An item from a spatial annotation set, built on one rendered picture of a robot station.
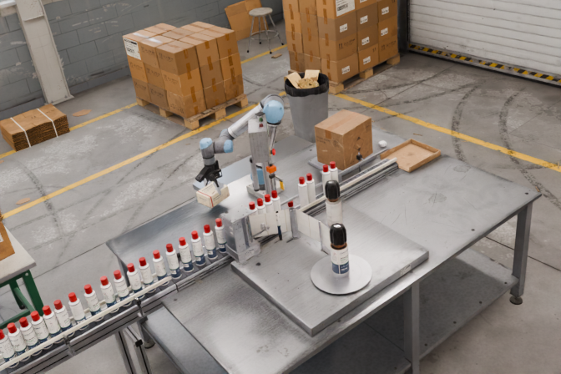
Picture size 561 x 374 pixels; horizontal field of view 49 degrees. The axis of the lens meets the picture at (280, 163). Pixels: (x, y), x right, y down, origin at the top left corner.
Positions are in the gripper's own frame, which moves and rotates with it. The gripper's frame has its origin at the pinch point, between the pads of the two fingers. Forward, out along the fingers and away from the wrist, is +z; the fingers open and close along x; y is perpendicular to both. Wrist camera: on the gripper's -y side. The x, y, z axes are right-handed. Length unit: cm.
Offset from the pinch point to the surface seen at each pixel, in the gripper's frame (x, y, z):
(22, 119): 410, 55, 73
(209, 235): -46, -41, -11
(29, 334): -30, -136, -8
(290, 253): -76, -14, 5
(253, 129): -45, 1, -54
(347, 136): -47, 78, -15
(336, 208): -86, 16, -10
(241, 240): -61, -32, -8
